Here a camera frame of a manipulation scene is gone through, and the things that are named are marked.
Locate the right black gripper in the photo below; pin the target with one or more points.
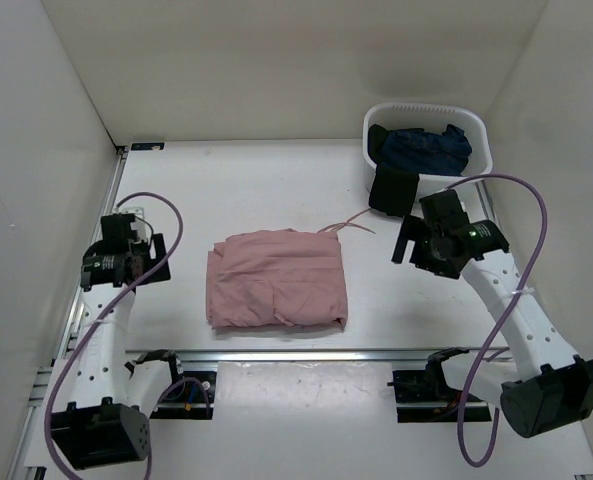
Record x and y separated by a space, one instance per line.
415 228

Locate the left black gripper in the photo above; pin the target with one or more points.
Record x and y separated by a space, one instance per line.
159 248

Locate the pink trousers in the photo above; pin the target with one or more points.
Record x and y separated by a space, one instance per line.
285 278

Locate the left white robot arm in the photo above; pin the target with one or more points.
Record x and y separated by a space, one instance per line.
103 416

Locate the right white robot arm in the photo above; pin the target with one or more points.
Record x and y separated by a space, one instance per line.
548 385

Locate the black trousers over basket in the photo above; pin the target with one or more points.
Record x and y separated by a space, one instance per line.
394 188

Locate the blue trousers in basket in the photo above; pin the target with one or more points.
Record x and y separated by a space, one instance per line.
444 154

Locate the white plastic basket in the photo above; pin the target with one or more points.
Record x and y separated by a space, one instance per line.
432 118

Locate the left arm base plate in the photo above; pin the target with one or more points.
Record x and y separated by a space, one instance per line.
190 401

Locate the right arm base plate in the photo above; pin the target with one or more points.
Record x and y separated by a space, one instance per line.
417 402

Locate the aluminium table edge rail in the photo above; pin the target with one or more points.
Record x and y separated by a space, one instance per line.
68 327

